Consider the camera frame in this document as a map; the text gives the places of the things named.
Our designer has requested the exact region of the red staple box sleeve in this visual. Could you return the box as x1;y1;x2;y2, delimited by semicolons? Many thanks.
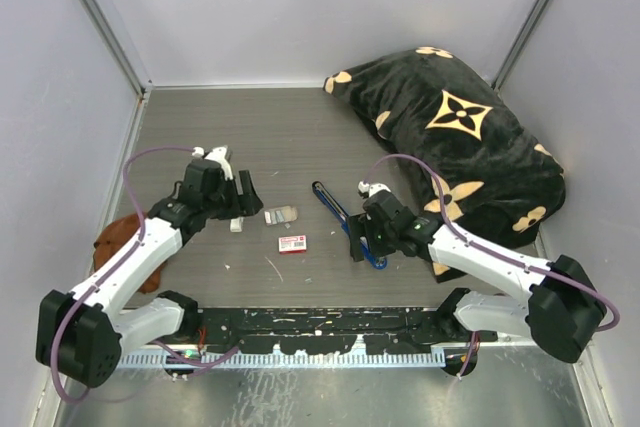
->
278;235;307;254

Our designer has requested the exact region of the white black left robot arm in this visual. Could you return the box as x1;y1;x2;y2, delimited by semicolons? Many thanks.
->
36;147;263;388

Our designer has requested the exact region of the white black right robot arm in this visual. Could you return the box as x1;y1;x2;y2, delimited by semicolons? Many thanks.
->
347;190;612;364

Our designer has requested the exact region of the brown cloth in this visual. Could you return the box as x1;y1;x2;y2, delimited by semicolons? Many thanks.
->
92;211;166;296

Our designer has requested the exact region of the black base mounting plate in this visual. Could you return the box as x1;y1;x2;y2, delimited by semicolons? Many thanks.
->
161;307;471;355

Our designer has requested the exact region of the black floral plush blanket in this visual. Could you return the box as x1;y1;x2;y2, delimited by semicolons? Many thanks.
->
323;45;567;284

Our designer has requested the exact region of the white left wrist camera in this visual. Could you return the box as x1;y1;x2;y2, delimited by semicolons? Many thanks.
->
191;145;235;181

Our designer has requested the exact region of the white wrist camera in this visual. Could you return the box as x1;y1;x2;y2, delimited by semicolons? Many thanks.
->
191;145;235;181
357;181;390;199

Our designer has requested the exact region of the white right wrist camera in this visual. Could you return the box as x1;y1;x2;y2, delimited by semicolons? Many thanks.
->
357;181;390;199

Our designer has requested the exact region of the white slotted cable duct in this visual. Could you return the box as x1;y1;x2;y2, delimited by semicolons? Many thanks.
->
118;344;446;370

